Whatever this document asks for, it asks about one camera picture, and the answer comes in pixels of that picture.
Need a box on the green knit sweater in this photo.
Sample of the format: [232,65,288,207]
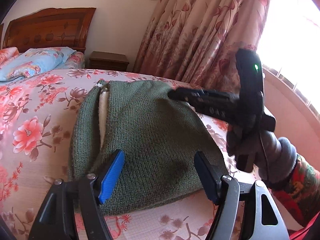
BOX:
[68,81,227,216]

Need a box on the red floral sleeve forearm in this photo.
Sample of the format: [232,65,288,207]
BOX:
[270,155,319,227]

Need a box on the grey gloved right hand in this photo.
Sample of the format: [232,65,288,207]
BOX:
[226,127,298,190]

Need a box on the floral pink curtain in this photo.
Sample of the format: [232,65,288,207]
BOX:
[133,0,270,93]

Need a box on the wooden nightstand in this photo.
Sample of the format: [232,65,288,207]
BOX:
[88,51,129,72]

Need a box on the window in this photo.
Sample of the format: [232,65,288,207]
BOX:
[258,0,319,115]

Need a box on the floral pink bed sheet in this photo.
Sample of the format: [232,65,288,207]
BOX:
[0,51,253,240]

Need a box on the light blue floral pillow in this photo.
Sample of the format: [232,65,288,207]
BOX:
[1,47,76,82]

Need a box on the large wooden headboard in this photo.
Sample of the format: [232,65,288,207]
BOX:
[3,8,96,53]

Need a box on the pink floral pillow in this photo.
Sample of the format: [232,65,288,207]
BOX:
[0,47,20,68]

